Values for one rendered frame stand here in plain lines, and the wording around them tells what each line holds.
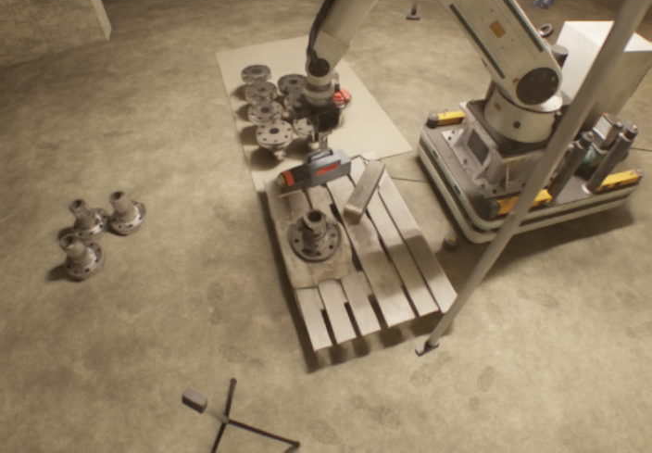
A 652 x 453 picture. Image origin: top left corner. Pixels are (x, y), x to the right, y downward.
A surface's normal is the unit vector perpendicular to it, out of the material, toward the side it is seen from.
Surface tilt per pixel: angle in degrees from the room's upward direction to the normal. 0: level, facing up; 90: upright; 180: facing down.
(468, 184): 0
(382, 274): 0
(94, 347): 0
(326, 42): 90
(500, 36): 90
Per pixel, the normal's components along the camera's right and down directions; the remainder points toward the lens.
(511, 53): 0.01, 0.78
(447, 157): 0.00, -0.62
